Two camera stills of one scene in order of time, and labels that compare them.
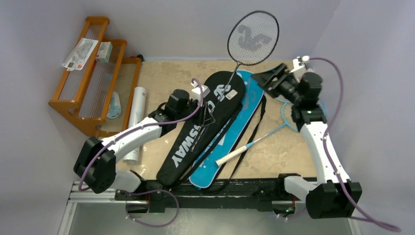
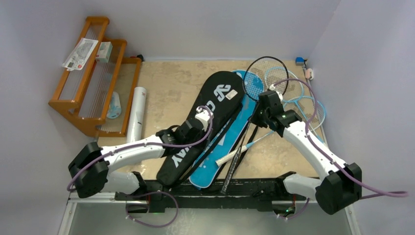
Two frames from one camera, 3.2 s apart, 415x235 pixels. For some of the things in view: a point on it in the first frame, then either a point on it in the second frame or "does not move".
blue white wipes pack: [115, 107] does not move
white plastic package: [78, 58] does not move
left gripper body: [194, 105] → [199, 138]
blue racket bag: [207, 173] does not move
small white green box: [104, 52] does not move
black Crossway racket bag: [222, 96] does not move
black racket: [253, 37] → [263, 74]
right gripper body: [273, 81] → [263, 105]
